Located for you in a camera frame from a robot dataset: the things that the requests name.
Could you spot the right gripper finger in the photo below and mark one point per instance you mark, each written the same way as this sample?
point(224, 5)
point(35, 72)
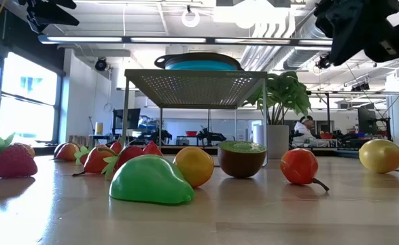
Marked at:
point(352, 41)

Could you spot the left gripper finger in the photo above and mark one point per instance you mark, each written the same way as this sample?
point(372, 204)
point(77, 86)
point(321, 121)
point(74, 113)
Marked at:
point(56, 3)
point(49, 18)

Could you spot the round yellow toy lemon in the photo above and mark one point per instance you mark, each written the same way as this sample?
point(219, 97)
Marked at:
point(381, 156)

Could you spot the blue collapsible colander bowl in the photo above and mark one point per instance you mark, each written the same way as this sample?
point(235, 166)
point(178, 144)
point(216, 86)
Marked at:
point(199, 64)

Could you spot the black background robot arm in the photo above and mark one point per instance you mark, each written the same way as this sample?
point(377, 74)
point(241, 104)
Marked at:
point(158, 136)
point(210, 136)

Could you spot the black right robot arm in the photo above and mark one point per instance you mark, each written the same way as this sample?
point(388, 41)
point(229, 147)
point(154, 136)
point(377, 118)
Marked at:
point(396, 41)

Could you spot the black ceiling spotlight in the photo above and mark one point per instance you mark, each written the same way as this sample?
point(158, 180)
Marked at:
point(100, 64)

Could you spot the dark background monitor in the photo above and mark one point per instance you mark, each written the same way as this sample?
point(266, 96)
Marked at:
point(365, 120)

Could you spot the potted green plant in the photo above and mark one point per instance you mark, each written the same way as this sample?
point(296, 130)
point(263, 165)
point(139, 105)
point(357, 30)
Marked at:
point(287, 95)

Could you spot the large bright window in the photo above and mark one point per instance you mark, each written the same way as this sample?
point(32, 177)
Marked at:
point(29, 102)

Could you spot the person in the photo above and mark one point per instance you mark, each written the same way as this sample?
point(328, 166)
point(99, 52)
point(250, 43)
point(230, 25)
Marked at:
point(304, 134)

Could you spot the long overhead light bar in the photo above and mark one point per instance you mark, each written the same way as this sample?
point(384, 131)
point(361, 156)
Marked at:
point(168, 39)

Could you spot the yellow cylinder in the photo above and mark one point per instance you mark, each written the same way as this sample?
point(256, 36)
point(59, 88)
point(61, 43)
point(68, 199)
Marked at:
point(99, 128)

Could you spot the black computer monitor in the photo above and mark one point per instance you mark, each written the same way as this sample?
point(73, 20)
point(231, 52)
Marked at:
point(126, 119)

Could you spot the red orange toy persimmon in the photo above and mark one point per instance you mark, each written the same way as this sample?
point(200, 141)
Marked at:
point(298, 166)

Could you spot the red toy strawberry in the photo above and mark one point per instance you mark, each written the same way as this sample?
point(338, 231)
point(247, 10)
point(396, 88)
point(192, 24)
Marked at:
point(12, 163)
point(116, 147)
point(128, 156)
point(83, 156)

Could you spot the orange toy peach with stem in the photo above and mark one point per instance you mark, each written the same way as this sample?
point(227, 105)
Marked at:
point(95, 161)

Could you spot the red background bowl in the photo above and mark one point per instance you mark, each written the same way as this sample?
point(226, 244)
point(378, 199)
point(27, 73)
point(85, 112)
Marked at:
point(191, 133)

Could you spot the green toy pear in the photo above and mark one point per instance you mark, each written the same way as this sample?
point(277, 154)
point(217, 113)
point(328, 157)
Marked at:
point(150, 182)

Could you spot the orange yellow toy pear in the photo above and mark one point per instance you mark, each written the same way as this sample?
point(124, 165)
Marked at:
point(195, 166)

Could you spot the black ceiling camera rig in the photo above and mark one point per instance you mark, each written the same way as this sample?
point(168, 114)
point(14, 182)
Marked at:
point(323, 63)

